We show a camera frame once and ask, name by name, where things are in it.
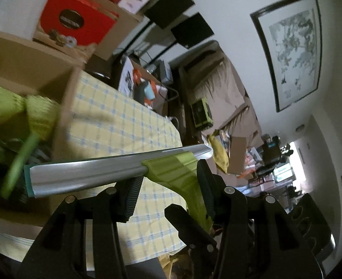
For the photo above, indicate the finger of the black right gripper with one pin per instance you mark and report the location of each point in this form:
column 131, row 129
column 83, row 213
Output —
column 203, row 248

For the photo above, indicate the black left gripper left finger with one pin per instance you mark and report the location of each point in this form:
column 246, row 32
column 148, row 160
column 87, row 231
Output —
column 125, row 198

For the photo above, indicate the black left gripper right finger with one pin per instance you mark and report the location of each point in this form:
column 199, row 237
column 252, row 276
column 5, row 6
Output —
column 217, row 201

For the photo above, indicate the green handled window squeegee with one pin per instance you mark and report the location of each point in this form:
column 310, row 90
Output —
column 175, row 169

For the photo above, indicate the yellow-green plastic shuttlecock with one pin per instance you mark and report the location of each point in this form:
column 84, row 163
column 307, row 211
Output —
column 42, row 114

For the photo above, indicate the yellow cloth on sofa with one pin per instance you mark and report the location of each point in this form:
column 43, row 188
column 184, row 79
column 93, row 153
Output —
column 220, row 155

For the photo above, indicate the yellow plaid tablecloth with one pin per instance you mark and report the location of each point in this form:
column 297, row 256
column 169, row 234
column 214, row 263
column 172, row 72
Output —
column 106, row 123

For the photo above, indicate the lime green black device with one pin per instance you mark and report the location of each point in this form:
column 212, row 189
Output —
column 202, row 115

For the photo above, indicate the grey electronic box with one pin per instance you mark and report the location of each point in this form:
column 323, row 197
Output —
column 163, row 72

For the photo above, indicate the brown sofa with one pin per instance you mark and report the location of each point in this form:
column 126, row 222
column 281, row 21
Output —
column 206, row 73

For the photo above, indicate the open cardboard box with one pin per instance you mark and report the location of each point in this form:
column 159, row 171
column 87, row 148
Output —
column 37, row 86

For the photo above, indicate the large brown cardboard box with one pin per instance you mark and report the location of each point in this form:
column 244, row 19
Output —
column 124, row 26

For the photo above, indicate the right black speaker on stand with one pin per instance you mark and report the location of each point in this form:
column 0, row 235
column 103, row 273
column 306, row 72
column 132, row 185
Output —
column 188, row 34

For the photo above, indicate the black speaker on stand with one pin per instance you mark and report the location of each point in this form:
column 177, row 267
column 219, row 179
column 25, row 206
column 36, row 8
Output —
column 162, row 14
column 188, row 34

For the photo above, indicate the framed ink painting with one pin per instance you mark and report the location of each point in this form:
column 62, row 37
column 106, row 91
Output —
column 290, row 32

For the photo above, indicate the red collection gift box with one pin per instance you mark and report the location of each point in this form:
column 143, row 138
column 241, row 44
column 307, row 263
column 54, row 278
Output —
column 74, row 27

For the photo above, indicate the left black speaker on stand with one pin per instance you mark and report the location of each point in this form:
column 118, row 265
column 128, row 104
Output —
column 162, row 14

